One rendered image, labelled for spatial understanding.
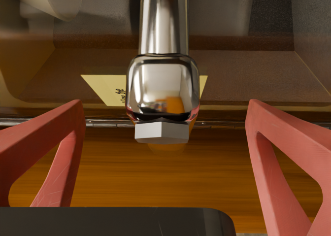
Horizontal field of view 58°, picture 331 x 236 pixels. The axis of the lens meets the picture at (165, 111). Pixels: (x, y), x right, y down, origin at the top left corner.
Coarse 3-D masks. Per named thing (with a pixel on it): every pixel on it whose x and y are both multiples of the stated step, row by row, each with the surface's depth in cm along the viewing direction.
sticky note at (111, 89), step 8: (88, 80) 19; (96, 80) 19; (104, 80) 19; (112, 80) 19; (120, 80) 19; (200, 80) 19; (96, 88) 20; (104, 88) 20; (112, 88) 20; (120, 88) 20; (200, 88) 20; (104, 96) 22; (112, 96) 22; (120, 96) 22; (200, 96) 22; (112, 104) 25; (120, 104) 25
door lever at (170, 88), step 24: (144, 0) 7; (168, 0) 7; (144, 24) 7; (168, 24) 6; (144, 48) 7; (168, 48) 6; (144, 72) 6; (168, 72) 6; (192, 72) 6; (144, 96) 6; (168, 96) 6; (192, 96) 6; (144, 120) 6; (168, 120) 6; (192, 120) 6; (168, 144) 9
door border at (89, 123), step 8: (0, 120) 32; (8, 120) 32; (16, 120) 32; (24, 120) 32; (88, 120) 31; (96, 120) 31; (104, 120) 31; (112, 120) 31; (120, 120) 31; (128, 120) 31; (216, 128) 33; (224, 128) 33; (232, 128) 33; (328, 128) 33
